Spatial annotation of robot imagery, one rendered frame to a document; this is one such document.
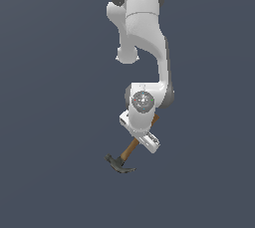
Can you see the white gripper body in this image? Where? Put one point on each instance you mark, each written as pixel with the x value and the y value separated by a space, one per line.
pixel 143 136

